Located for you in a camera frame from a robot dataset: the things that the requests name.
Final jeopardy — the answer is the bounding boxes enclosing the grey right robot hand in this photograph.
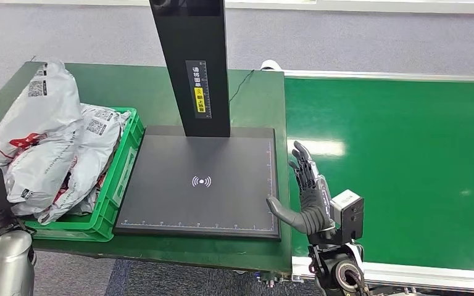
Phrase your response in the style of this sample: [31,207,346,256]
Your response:
[266,141,338,236]

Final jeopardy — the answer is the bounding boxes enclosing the large white package black letters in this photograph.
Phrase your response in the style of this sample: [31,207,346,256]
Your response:
[0,61,85,216]

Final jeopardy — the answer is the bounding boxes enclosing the green conveyor belt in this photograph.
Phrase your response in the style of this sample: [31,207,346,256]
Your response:
[284,70,474,295]

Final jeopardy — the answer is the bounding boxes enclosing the black inbound machine platform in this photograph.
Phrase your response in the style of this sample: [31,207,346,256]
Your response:
[113,125,282,241]

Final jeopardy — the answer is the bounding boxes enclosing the white package with red print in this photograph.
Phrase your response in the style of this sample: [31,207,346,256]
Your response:
[36,103,131,224]

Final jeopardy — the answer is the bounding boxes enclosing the yellow and black column label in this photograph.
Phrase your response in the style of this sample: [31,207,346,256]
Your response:
[185,60,212,120]

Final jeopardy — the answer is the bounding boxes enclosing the green plastic crate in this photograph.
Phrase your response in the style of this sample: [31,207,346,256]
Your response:
[20,107,146,242]

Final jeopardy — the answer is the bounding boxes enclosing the dark green table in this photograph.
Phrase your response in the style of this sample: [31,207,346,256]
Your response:
[0,61,294,274]

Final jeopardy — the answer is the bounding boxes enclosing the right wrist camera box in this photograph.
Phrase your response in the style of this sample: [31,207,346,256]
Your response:
[329,189,365,245]

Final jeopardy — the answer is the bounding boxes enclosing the thin black cable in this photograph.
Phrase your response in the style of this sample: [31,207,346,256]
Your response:
[228,70,256,103]

